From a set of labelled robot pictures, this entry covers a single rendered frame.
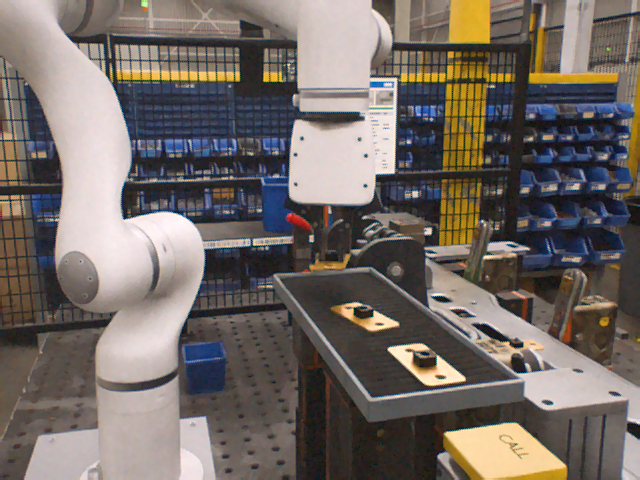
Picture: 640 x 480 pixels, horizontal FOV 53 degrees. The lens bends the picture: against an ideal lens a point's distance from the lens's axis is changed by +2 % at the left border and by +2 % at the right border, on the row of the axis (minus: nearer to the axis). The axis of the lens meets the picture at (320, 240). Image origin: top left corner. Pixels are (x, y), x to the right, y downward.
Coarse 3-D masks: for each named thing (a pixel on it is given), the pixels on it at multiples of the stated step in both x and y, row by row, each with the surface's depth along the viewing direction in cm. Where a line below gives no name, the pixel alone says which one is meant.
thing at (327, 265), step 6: (330, 252) 79; (336, 252) 79; (330, 258) 78; (336, 258) 78; (348, 258) 80; (318, 264) 77; (324, 264) 77; (330, 264) 77; (336, 264) 77; (342, 264) 77; (318, 270) 75; (324, 270) 75; (330, 270) 75; (336, 270) 75; (342, 270) 75
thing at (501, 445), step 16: (448, 432) 46; (464, 432) 46; (480, 432) 46; (496, 432) 46; (512, 432) 46; (448, 448) 45; (464, 448) 44; (480, 448) 44; (496, 448) 44; (512, 448) 44; (528, 448) 44; (544, 448) 44; (464, 464) 43; (480, 464) 42; (496, 464) 42; (512, 464) 42; (528, 464) 42; (544, 464) 42; (560, 464) 42
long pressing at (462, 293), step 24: (432, 264) 152; (432, 288) 134; (456, 288) 134; (480, 288) 135; (480, 312) 119; (504, 312) 119; (480, 336) 107; (504, 336) 108; (528, 336) 107; (552, 360) 98; (576, 360) 98; (624, 384) 90; (624, 456) 73
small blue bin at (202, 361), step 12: (192, 348) 159; (204, 348) 160; (216, 348) 160; (192, 360) 159; (204, 360) 150; (216, 360) 150; (192, 372) 150; (204, 372) 151; (216, 372) 151; (192, 384) 150; (204, 384) 151; (216, 384) 152
